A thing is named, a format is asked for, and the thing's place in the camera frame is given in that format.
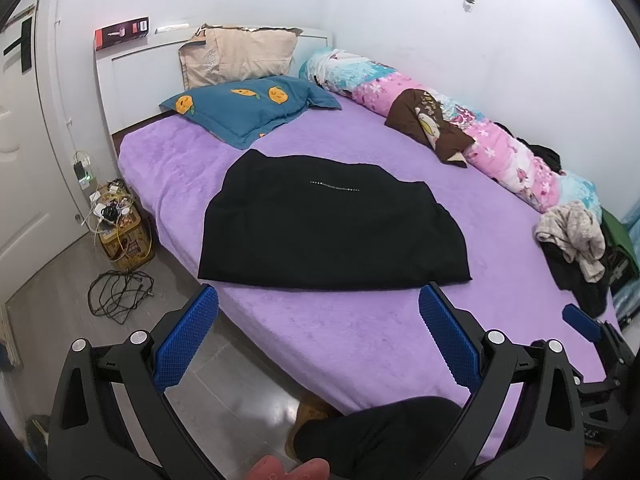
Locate wall charger with green light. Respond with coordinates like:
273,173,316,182
72,150,96,191

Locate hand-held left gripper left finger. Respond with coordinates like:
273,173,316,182
47,284,221,480

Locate white power strip with plugs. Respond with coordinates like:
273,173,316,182
90,180,138,226

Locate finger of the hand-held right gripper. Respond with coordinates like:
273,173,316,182
561,303,635,387

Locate person's black trouser leg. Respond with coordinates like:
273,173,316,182
292,396,463,480

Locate blue lemon print pillow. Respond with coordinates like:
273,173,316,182
159,76,343,150

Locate black shirt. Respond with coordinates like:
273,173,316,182
197,149,473,292

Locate yellow crate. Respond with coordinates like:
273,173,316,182
97,210,155,273

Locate brown cartoon print cloth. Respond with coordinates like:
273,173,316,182
384,88,475,168

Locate brown slipper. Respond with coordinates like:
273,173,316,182
285,392,346,456

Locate beige pillow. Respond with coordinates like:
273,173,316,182
179,24,301,90

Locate purple fleece bed blanket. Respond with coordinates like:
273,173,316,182
117,95,621,466

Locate black cable coil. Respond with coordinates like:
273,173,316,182
87,270,156,325

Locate green garment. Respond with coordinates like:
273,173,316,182
600,207,640,281

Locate white door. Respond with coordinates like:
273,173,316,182
0,0,93,306

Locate pink floral rolled quilt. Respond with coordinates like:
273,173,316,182
298,47,603,226

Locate black clothes pile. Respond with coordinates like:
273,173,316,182
542,242,613,318

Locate red and black box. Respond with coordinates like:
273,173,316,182
94,16,151,52

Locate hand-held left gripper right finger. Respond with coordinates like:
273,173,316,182
417,281,586,480

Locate grey knit garment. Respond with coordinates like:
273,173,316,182
534,200,607,283

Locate dark garment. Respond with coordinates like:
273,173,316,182
500,122,566,171

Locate person's left hand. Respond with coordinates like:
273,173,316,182
248,455,331,480

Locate white bed headboard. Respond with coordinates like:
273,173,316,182
94,27,335,136

